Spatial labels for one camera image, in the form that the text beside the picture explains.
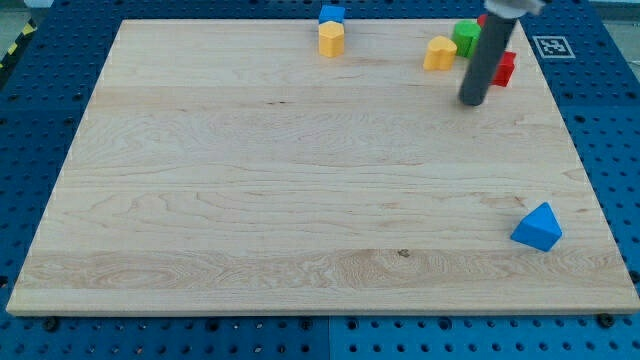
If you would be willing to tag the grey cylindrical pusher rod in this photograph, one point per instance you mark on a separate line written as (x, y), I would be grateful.
(493, 40)

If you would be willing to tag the silver rod mount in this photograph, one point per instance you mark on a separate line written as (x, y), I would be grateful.
(512, 9)

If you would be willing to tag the blue triangle block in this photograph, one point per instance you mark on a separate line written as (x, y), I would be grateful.
(539, 229)

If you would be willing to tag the red block behind rod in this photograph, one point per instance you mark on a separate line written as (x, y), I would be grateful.
(481, 20)

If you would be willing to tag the green cylinder block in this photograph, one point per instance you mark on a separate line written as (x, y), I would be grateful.
(465, 35)

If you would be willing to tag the red block right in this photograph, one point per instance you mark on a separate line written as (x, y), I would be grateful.
(505, 69)

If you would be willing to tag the white fiducial marker tag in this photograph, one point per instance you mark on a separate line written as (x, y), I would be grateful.
(553, 47)

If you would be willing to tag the yellow heart block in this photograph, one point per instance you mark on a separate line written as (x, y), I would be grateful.
(440, 54)

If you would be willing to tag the yellow hexagon block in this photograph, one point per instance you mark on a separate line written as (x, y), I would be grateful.
(331, 39)

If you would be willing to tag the blue square block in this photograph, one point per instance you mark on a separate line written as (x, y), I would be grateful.
(331, 13)

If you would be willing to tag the wooden board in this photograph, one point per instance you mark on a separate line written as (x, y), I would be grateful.
(225, 167)

